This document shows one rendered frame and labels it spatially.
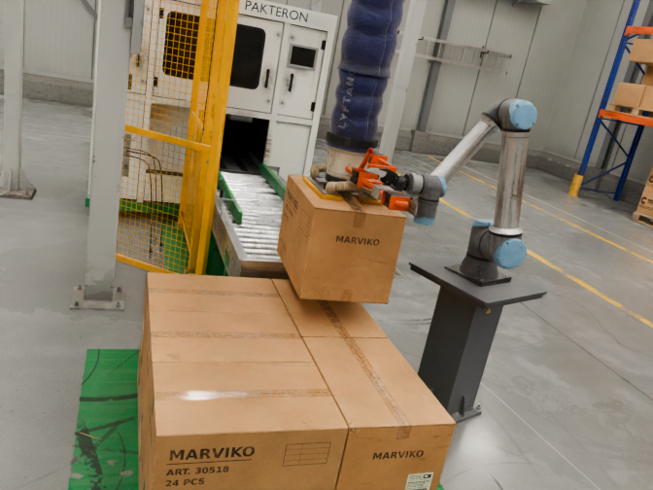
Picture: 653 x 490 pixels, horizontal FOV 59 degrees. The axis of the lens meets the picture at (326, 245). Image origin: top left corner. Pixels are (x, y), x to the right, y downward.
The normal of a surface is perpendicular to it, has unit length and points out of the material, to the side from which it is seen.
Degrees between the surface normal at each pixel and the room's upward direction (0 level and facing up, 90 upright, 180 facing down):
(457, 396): 90
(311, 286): 89
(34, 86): 90
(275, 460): 90
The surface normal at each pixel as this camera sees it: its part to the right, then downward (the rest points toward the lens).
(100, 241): 0.29, 0.35
